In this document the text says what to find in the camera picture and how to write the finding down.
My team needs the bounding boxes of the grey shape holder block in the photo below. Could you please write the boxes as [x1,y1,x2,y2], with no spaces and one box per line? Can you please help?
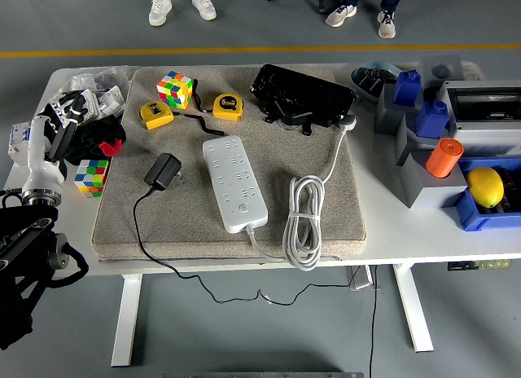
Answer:
[395,112,451,168]
[399,149,469,210]
[374,81,425,136]

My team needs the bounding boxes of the blue-grey bowl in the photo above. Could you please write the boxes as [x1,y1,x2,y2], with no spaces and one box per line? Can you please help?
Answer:
[350,59,402,106]

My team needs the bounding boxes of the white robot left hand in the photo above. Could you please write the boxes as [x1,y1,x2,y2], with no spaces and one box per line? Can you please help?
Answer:
[20,90,89,194]

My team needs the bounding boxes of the grey sneaker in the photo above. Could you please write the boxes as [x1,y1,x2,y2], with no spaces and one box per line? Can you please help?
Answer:
[376,10,396,40]
[325,3,358,29]

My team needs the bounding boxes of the blue square bottle block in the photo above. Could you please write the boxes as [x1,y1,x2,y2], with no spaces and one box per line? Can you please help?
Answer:
[392,69,423,108]

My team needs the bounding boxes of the black plug adapter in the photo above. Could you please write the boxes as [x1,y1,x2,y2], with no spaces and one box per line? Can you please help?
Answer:
[144,152,183,191]

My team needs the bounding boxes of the white power strip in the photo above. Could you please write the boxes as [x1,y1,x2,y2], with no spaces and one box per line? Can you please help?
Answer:
[202,134,269,235]

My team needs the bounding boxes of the grey-brown mat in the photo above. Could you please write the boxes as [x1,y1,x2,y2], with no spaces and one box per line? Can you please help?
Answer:
[90,66,367,262]

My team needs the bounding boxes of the red plastic clip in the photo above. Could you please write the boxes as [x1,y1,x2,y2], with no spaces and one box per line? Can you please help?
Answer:
[99,139,124,158]

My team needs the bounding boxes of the orange cylinder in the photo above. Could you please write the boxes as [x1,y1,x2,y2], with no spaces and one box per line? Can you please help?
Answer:
[425,138,465,179]

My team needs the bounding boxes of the black cloth pouch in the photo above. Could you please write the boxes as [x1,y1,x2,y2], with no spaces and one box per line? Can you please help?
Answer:
[60,113,127,167]

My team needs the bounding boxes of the black plastic tray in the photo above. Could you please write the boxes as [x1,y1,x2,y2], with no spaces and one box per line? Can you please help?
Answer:
[249,63,357,129]

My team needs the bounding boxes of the black parts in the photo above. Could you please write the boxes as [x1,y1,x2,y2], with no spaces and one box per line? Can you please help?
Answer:
[486,167,521,214]

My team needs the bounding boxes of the black table control panel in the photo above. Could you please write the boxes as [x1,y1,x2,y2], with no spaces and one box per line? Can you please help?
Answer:
[447,258,512,272]

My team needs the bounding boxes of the blue hexagonal bottle block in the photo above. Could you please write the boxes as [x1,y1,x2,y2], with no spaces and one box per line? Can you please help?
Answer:
[414,99,450,139]

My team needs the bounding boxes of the yellow tape measure 5m label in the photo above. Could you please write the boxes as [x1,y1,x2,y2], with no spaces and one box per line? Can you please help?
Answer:
[212,92,245,121]

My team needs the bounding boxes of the clear plastic bag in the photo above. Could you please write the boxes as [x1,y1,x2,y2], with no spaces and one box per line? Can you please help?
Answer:
[50,66,131,106]

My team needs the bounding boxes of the black hanging cable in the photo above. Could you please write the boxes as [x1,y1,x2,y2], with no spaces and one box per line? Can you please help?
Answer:
[368,266,379,378]

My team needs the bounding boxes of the grey electrical box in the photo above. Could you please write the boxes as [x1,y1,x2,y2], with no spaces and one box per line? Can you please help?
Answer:
[437,79,521,159]

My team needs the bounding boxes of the blue storage bin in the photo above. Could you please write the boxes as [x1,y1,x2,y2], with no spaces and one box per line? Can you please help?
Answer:
[441,156,521,232]

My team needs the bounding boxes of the white table leg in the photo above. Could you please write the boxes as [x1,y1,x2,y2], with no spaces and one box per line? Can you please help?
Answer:
[111,274,143,367]
[392,263,435,354]

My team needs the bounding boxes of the thin black adapter cord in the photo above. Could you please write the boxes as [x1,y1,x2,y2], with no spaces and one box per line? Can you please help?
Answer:
[133,185,355,306]

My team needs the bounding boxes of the grey block with round hole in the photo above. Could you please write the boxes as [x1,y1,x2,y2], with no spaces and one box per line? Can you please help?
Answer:
[418,54,465,90]

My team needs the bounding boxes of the white power strip cable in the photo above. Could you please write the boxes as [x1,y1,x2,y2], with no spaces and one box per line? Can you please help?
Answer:
[243,112,359,272]

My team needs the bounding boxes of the black power brick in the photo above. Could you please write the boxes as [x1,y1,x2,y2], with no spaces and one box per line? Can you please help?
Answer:
[279,108,317,128]

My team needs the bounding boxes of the white sneaker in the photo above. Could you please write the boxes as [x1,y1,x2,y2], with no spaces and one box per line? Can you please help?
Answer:
[190,0,217,21]
[148,0,173,28]

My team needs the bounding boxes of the large colourful puzzle cube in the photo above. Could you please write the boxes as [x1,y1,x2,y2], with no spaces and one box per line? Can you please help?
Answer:
[156,70,194,110]

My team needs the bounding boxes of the white socket module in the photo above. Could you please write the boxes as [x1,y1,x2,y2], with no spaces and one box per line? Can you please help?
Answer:
[95,86,126,119]

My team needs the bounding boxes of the white circuit breaker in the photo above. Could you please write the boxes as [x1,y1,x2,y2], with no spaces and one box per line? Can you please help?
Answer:
[7,121,34,167]

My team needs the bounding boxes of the black tape measure strap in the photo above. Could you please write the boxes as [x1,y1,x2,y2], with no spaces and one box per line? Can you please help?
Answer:
[173,112,225,137]
[191,78,215,112]

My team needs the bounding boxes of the black binder clips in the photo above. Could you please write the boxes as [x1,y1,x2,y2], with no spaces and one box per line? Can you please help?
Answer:
[360,67,398,98]

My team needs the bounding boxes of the yellow tape measure black label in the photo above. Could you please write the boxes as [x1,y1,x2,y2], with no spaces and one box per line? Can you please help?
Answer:
[139,100,175,131]

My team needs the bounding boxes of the black chair base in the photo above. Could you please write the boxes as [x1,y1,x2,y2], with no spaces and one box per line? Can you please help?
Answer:
[265,0,329,15]

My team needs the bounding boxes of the metal bracket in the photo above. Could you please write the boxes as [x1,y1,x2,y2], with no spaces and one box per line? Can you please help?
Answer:
[345,265,382,292]

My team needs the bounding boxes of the yellow lemon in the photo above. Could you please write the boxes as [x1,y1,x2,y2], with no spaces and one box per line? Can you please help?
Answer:
[465,167,506,209]

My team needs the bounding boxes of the small colourful puzzle cube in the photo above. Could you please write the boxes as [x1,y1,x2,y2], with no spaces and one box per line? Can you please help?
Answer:
[73,159,111,199]

